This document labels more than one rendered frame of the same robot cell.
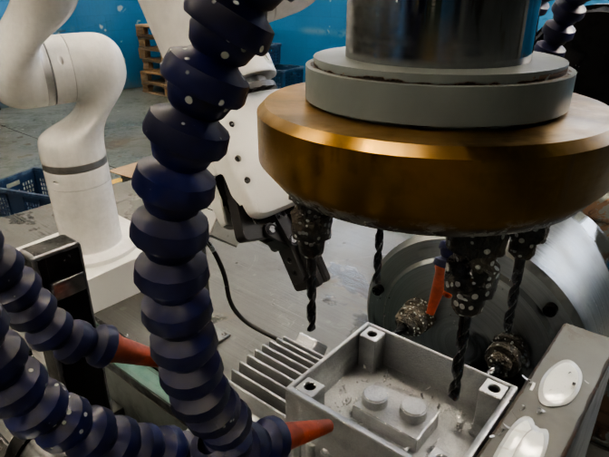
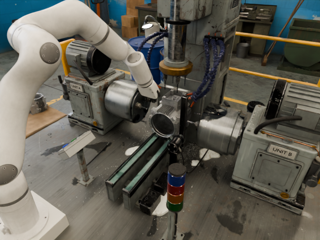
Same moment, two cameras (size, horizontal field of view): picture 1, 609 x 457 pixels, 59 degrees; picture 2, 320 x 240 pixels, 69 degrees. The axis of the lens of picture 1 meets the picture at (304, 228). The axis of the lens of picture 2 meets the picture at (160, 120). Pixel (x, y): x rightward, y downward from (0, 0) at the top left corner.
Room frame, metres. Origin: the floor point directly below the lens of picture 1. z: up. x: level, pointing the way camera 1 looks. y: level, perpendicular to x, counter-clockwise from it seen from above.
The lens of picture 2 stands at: (0.56, 1.09, 1.77)
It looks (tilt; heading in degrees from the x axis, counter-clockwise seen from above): 34 degrees down; 260
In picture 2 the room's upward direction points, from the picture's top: 1 degrees clockwise
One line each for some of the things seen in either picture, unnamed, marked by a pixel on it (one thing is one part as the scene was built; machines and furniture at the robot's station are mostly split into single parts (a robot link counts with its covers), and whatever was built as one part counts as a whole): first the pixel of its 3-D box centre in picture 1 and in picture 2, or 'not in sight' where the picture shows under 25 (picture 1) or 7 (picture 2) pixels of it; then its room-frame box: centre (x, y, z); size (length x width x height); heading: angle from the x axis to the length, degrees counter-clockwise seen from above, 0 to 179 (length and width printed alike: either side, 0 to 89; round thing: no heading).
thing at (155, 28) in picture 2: not in sight; (151, 33); (0.13, -2.19, 0.99); 0.24 x 0.22 x 0.24; 139
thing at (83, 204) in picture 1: (84, 206); (17, 207); (1.01, 0.45, 0.97); 0.19 x 0.19 x 0.18
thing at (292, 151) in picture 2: not in sight; (276, 155); (-0.16, 0.34, 0.99); 0.35 x 0.31 x 0.37; 141
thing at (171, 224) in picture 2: not in sight; (174, 208); (0.42, 0.57, 1.01); 0.08 x 0.08 x 0.42; 51
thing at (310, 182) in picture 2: not in sight; (314, 166); (-0.20, 0.51, 1.07); 0.08 x 0.07 x 0.20; 51
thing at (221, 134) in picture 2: not in sight; (225, 130); (0.05, 0.18, 1.04); 0.41 x 0.25 x 0.25; 141
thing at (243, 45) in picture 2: not in sight; (242, 50); (-2.19, -3.82, 0.14); 0.30 x 0.30 x 0.27
